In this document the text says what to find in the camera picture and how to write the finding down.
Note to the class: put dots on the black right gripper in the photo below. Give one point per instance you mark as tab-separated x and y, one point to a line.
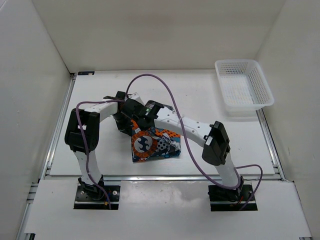
143	128

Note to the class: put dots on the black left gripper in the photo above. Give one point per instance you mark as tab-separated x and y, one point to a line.
126	128

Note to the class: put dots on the colourful patterned shorts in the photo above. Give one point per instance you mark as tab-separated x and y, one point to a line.
153	143

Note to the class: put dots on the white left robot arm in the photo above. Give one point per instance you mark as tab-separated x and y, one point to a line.
82	136

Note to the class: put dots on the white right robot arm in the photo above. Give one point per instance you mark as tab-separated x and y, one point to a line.
213	138

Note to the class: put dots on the white plastic mesh basket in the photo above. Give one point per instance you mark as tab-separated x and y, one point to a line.
243	85

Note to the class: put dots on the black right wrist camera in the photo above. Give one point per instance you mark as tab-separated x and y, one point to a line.
131	107

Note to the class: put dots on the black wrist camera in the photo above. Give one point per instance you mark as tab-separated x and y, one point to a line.
131	107
121	95

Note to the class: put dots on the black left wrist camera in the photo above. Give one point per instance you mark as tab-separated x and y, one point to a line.
121	95

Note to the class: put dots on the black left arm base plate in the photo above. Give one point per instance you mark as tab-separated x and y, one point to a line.
90	201

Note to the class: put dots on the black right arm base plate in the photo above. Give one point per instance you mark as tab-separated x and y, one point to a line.
223	200

